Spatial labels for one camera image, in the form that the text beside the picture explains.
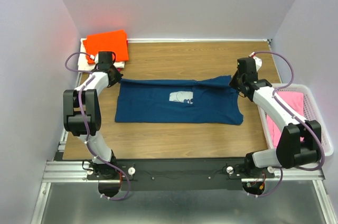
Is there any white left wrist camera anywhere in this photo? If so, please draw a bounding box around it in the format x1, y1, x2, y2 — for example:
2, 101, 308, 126
89, 54, 98, 64

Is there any blue Mickey print t-shirt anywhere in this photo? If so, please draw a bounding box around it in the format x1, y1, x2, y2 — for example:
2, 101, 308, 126
115, 76, 243, 125

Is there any folded white t-shirt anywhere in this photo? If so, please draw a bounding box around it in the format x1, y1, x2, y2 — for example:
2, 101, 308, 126
78, 39, 125, 71

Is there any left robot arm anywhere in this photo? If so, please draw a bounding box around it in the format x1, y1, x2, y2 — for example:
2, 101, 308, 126
63, 51, 123, 180

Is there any white plastic laundry basket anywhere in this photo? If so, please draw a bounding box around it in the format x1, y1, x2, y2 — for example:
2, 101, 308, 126
258, 83, 334, 157

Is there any pink t-shirt in basket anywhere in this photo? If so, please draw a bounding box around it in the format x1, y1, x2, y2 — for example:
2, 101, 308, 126
265, 91, 305, 148

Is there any aluminium extrusion rail frame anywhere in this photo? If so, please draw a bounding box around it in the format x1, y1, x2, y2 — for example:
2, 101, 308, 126
30, 73, 338, 224

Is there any folded orange t-shirt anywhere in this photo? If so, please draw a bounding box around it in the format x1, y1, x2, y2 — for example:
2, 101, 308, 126
83, 30, 129, 62

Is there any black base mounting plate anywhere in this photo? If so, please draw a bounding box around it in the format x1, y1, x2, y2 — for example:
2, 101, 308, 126
85, 157, 274, 194

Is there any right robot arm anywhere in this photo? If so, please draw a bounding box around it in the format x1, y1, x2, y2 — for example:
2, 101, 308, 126
229, 53, 325, 178

